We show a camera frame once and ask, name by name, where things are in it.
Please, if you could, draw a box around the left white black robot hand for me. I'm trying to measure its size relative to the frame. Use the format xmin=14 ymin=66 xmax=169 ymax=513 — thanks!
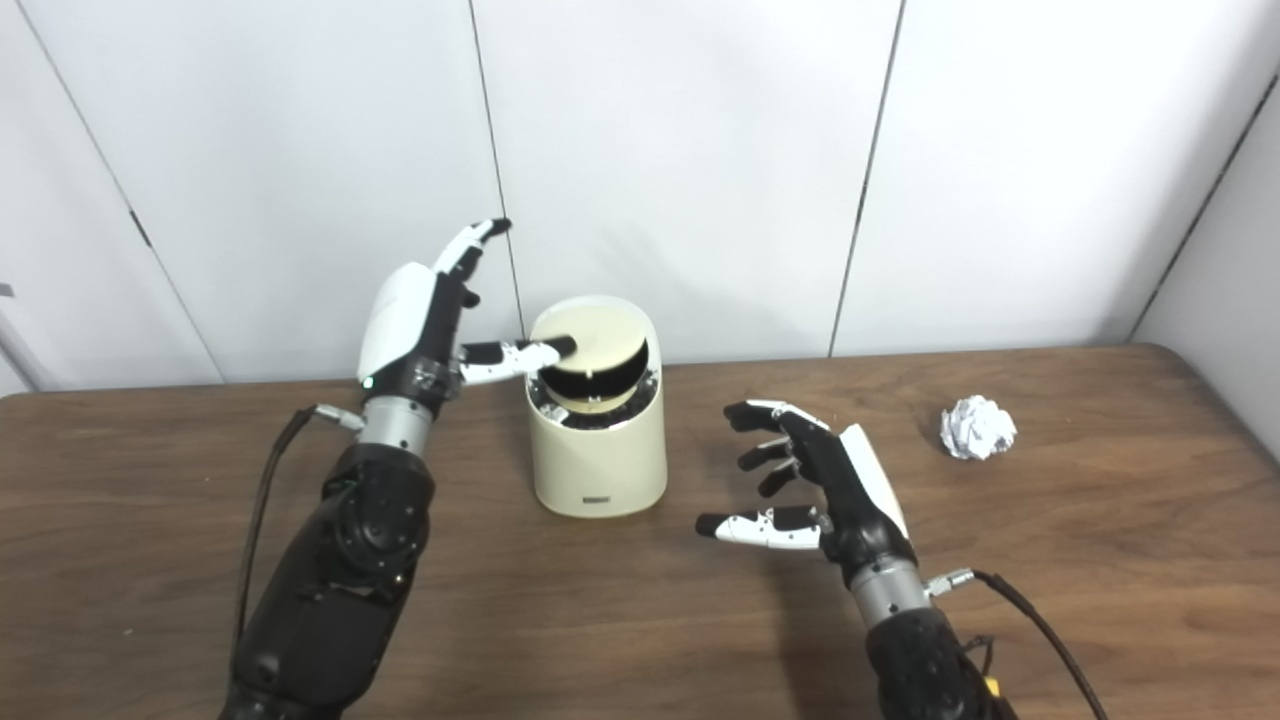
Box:
xmin=356 ymin=217 xmax=579 ymax=416

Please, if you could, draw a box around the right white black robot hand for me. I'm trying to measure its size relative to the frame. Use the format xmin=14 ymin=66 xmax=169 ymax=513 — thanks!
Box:
xmin=696 ymin=399 xmax=919 ymax=589

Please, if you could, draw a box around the white paper ball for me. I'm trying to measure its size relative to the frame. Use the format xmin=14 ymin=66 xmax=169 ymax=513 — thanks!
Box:
xmin=940 ymin=395 xmax=1019 ymax=461

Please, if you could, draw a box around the cream round bin lid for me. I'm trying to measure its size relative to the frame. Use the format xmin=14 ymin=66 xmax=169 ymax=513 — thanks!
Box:
xmin=538 ymin=307 xmax=649 ymax=413

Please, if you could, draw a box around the cream-colored round bin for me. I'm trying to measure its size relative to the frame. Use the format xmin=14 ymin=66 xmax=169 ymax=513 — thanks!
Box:
xmin=526 ymin=295 xmax=669 ymax=519

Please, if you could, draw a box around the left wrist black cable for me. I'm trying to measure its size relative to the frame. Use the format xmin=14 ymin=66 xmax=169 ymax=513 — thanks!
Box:
xmin=230 ymin=403 xmax=366 ymax=661

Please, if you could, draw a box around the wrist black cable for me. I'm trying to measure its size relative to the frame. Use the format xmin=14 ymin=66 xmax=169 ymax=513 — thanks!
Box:
xmin=230 ymin=403 xmax=366 ymax=661
xmin=925 ymin=567 xmax=1111 ymax=720

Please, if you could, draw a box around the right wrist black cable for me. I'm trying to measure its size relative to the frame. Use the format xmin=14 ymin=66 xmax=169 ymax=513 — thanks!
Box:
xmin=925 ymin=567 xmax=1111 ymax=720

